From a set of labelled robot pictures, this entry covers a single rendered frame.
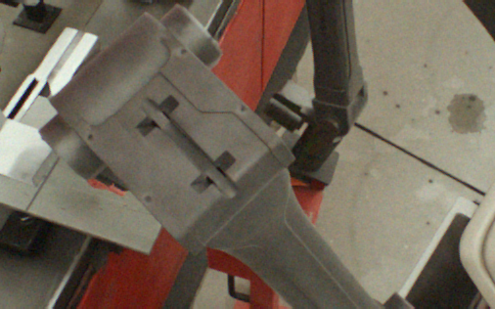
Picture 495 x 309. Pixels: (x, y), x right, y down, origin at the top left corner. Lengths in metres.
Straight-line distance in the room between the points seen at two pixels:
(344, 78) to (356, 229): 1.17
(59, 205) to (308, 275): 0.64
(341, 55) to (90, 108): 0.64
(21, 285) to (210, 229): 0.80
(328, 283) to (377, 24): 2.18
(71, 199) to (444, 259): 0.51
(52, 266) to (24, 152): 0.18
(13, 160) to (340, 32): 0.49
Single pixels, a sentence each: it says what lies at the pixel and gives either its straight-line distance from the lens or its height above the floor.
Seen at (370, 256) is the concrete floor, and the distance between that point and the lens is 2.15.
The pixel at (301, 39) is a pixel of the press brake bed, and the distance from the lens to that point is 2.51.
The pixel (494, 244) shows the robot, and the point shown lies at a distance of 0.69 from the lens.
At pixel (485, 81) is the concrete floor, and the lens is 2.57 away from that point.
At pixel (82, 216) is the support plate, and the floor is 1.00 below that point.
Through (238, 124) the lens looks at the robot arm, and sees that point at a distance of 0.40.
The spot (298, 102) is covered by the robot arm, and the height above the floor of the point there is 1.01.
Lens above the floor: 1.92
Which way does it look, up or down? 57 degrees down
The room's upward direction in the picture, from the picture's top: 5 degrees clockwise
